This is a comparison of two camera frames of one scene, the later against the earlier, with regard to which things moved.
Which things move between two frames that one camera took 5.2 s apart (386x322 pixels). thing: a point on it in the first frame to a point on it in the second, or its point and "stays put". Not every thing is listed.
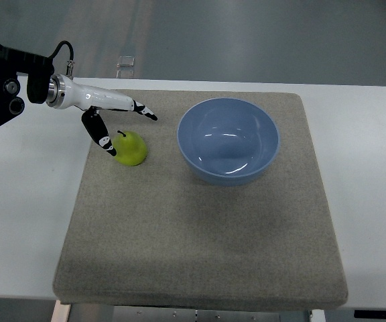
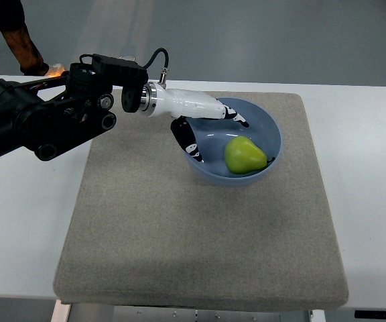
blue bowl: x=228 y=141 stays put
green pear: x=131 y=149 to x=242 y=155
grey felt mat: x=155 y=233 stays put
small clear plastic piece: x=125 y=61 stays put
